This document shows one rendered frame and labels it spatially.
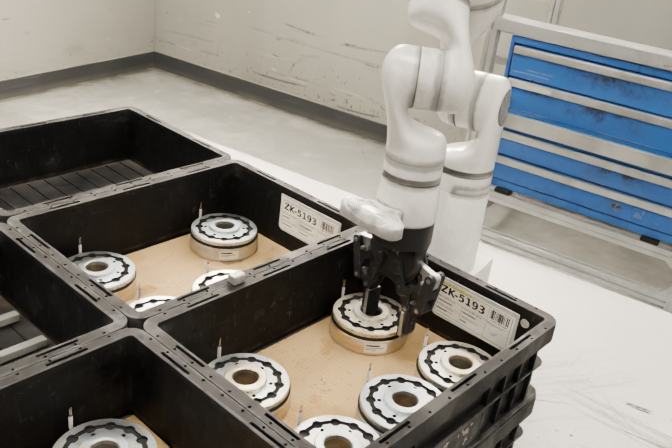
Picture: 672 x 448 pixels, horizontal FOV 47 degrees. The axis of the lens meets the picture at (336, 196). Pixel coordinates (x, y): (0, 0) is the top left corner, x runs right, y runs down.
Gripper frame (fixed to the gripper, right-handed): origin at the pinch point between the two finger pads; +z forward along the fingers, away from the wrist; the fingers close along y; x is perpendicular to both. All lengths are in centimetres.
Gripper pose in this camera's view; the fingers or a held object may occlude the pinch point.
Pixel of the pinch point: (387, 313)
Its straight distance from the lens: 102.0
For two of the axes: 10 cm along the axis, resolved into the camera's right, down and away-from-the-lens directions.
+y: -6.7, -3.7, 6.4
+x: -7.3, 2.0, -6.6
